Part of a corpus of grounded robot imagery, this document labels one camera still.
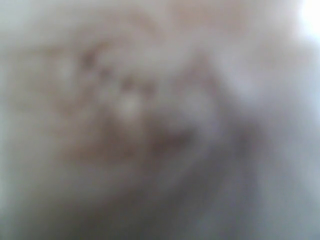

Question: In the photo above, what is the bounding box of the pink teddy bear striped sweater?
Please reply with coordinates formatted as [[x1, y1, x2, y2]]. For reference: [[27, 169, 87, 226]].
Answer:
[[0, 0, 320, 240]]

